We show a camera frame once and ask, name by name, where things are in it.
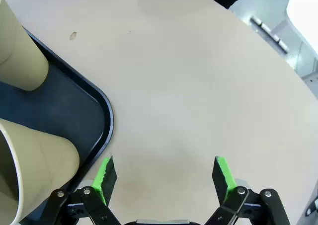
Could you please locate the large white table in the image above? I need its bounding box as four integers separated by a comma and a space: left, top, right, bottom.
285, 0, 318, 59

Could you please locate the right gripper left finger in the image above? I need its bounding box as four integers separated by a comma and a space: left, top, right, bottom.
48, 155, 122, 225

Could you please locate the dark plastic serving tray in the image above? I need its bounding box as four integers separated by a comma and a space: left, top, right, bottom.
0, 26, 115, 222

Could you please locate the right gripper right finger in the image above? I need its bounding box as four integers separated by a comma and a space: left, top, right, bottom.
205, 156, 291, 225

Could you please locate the brown paper cup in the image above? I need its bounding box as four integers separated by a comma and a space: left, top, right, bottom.
0, 0, 50, 91
0, 118, 80, 225

